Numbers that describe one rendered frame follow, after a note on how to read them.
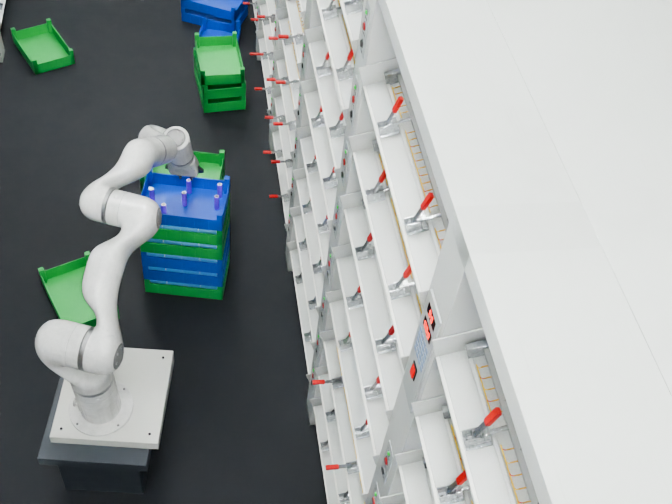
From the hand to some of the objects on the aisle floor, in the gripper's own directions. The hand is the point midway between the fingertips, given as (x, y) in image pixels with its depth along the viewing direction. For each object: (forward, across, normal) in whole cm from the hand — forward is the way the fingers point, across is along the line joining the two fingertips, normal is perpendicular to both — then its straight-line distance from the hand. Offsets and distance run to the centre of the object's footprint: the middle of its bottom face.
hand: (186, 174), depth 291 cm
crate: (+47, 0, +25) cm, 53 cm away
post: (+53, -47, +12) cm, 72 cm away
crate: (+40, +39, +41) cm, 69 cm away
